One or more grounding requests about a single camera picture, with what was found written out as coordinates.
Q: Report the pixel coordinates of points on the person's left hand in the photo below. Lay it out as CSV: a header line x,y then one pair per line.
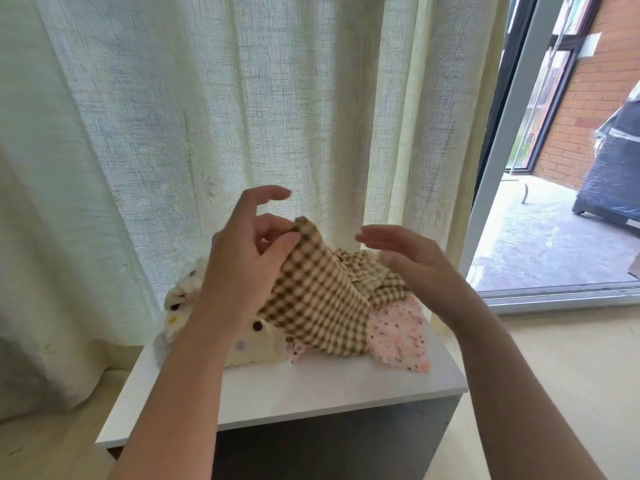
x,y
235,270

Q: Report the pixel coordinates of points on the person's right hand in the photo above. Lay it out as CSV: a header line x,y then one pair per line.
x,y
425,270

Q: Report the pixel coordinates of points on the brown checked cloth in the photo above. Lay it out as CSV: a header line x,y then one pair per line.
x,y
385,285
320,305

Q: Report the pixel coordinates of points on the pink floral cloths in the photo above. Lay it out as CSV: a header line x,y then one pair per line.
x,y
400,340

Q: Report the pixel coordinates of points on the cream polka dot cloths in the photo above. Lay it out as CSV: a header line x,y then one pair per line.
x,y
255,345

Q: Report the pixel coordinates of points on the person's left forearm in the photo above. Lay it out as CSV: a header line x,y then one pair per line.
x,y
175,405

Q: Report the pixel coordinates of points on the person's right forearm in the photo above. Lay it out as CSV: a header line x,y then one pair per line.
x,y
525,395

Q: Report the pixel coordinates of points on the white table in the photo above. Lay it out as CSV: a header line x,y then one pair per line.
x,y
330,387

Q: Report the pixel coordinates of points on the white linen curtain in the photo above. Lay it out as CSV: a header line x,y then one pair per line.
x,y
200,115

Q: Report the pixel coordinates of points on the dark blue tarpaulin cover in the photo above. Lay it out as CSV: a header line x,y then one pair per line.
x,y
612,165

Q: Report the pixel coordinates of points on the white sliding door frame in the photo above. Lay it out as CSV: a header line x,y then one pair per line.
x,y
510,145

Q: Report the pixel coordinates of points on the dark balcony window frame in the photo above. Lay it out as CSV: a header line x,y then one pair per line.
x,y
548,105

